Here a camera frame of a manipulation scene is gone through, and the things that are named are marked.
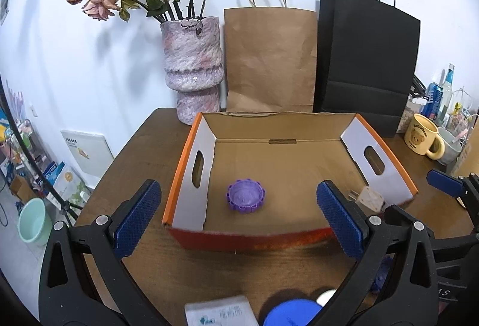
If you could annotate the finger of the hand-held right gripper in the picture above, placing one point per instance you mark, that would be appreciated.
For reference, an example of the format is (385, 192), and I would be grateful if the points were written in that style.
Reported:
(445, 182)
(400, 213)

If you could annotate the yellow bear mug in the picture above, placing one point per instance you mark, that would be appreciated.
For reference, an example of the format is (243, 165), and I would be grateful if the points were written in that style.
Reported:
(419, 135)

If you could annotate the blue white box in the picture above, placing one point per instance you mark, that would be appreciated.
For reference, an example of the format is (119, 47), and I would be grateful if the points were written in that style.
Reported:
(50, 172)

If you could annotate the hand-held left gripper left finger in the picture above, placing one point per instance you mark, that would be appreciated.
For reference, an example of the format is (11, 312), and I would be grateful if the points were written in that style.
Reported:
(136, 225)

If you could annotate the brown paper bag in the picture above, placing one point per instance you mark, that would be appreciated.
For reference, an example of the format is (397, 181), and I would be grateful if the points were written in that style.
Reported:
(269, 60)

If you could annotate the orange cardboard box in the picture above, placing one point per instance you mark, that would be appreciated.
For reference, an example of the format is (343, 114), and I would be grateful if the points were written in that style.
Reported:
(284, 169)

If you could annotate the glass jar of nuts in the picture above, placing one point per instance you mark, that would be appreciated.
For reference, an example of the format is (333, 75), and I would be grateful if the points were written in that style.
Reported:
(406, 116)

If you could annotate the black tripod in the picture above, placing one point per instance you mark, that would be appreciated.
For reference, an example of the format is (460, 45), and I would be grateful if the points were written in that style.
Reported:
(69, 205)

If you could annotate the black paper bag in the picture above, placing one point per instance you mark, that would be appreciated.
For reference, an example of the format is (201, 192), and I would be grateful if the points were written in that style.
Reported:
(366, 60)

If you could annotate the mint green bucket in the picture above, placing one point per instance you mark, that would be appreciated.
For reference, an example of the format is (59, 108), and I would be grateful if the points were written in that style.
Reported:
(33, 225)

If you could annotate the blue drink can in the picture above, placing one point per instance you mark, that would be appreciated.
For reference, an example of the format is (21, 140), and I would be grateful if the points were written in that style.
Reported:
(432, 97)

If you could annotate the white wall outlet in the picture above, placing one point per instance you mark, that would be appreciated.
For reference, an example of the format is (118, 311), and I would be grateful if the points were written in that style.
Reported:
(33, 111)

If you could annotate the purple notched cap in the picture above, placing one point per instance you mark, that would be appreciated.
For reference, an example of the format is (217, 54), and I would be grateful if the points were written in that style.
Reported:
(245, 197)

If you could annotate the white ribbed cap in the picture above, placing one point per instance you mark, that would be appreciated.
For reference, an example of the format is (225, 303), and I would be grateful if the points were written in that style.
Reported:
(325, 296)

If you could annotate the white flat box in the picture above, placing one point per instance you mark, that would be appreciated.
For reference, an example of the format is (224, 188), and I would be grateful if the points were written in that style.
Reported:
(88, 154)

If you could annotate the mottled pink grey vase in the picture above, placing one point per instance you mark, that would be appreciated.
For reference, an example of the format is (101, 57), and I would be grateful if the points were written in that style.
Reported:
(191, 60)

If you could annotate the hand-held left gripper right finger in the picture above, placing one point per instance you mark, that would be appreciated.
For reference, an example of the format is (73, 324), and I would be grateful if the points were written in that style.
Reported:
(340, 221)

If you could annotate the clear bottle with blue label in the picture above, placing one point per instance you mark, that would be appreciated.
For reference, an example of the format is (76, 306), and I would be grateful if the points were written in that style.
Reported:
(447, 86)

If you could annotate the small blue-purple notched cap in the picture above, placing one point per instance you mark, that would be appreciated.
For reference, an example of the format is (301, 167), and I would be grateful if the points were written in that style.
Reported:
(381, 275)

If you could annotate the blue notched cap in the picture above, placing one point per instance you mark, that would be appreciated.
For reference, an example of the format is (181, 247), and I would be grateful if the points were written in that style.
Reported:
(288, 314)

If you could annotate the white green carton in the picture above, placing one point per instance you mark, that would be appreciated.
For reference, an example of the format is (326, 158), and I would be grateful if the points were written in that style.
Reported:
(69, 183)

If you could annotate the white power adapter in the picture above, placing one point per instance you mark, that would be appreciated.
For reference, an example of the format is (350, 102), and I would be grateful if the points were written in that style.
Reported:
(370, 200)

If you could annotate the grey mug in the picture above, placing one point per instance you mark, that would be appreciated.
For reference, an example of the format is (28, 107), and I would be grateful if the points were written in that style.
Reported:
(451, 150)

